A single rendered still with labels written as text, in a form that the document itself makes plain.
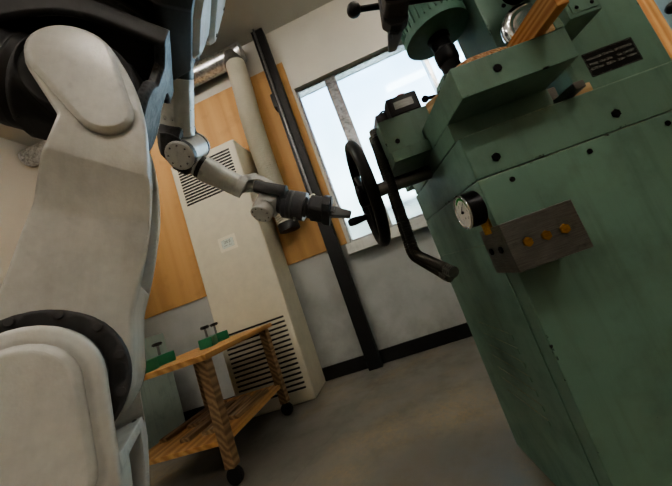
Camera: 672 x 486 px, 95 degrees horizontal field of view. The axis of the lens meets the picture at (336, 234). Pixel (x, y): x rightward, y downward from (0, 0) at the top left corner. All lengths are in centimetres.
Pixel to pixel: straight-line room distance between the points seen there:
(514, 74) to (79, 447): 73
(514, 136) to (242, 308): 185
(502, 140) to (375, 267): 165
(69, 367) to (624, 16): 118
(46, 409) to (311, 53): 268
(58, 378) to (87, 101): 28
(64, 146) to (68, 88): 7
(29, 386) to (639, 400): 81
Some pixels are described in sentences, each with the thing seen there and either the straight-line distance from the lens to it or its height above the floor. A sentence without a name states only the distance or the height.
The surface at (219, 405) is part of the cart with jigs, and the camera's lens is 153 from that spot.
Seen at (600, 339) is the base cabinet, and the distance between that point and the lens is 72.
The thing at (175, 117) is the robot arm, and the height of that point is 115.
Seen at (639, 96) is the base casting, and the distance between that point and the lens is 85.
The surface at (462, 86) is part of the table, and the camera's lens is 62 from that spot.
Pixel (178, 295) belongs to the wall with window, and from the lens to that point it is 278.
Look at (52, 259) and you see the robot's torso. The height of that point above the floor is 74.
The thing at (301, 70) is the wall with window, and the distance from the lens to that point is 276.
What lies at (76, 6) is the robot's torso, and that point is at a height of 105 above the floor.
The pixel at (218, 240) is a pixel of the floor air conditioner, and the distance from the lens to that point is 225.
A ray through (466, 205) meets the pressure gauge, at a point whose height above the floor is 67.
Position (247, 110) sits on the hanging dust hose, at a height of 203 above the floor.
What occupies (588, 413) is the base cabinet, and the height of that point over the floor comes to 28.
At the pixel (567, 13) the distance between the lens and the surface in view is 91.
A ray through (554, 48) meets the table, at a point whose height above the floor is 87.
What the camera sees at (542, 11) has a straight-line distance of 70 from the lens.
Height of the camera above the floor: 62
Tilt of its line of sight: 9 degrees up
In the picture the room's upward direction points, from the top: 20 degrees counter-clockwise
